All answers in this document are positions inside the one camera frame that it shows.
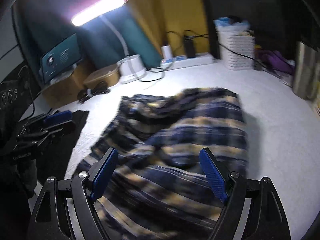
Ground brown oval lidded container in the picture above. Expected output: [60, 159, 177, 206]
[84, 64, 120, 89]

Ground white plastic basket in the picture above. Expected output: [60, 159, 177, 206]
[218, 31, 255, 70]

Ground white tablecloth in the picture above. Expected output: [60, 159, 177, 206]
[27, 60, 320, 240]

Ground black power adapter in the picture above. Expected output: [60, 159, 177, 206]
[183, 35, 196, 59]

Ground blue yellow plaid pants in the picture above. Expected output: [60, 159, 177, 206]
[76, 88, 248, 239]

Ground stainless steel tumbler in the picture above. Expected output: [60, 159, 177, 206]
[292, 42, 319, 101]

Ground purple cloth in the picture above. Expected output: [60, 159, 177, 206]
[256, 50, 295, 75]

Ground white desk lamp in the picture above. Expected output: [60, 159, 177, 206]
[70, 0, 147, 85]

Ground teal curtain left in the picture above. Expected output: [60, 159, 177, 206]
[15, 0, 163, 86]

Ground tablet with teal screen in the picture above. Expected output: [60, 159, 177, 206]
[40, 34, 82, 85]

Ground black folded garment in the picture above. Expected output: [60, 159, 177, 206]
[36, 111, 89, 185]

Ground coiled black cable bundle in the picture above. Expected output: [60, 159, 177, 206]
[76, 81, 111, 104]

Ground cardboard box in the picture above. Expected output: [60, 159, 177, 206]
[41, 60, 95, 109]

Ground white power strip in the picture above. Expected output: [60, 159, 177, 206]
[160, 53, 215, 70]

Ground yellow curtain left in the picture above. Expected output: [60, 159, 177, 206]
[127, 0, 208, 56]

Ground white charger plug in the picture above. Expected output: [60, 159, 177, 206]
[161, 45, 173, 60]

